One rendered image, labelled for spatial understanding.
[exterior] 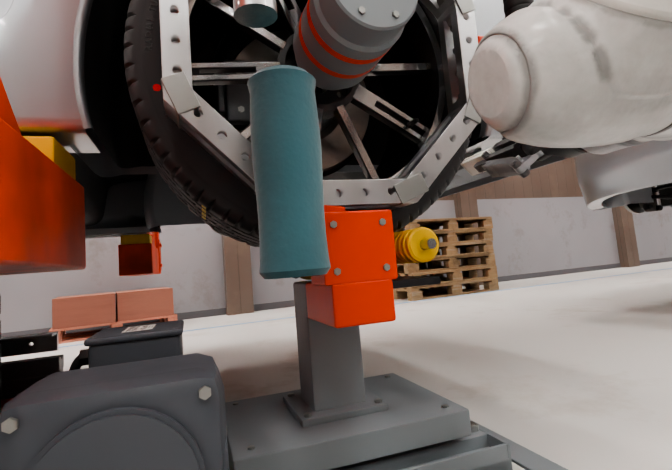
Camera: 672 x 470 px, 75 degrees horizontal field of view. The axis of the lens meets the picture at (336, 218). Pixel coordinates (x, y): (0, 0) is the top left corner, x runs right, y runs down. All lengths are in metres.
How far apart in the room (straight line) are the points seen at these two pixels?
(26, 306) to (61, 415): 5.08
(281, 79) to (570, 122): 0.33
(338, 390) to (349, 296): 0.24
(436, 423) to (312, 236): 0.43
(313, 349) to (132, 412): 0.45
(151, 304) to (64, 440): 4.18
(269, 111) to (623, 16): 0.36
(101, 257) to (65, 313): 1.02
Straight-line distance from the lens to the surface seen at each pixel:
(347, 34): 0.63
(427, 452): 0.85
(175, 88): 0.67
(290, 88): 0.55
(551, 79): 0.34
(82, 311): 4.56
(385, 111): 0.88
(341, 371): 0.84
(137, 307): 4.58
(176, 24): 0.72
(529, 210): 7.82
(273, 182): 0.52
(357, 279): 0.66
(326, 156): 0.95
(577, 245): 8.54
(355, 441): 0.76
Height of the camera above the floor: 0.49
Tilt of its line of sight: 6 degrees up
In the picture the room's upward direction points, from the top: 5 degrees counter-clockwise
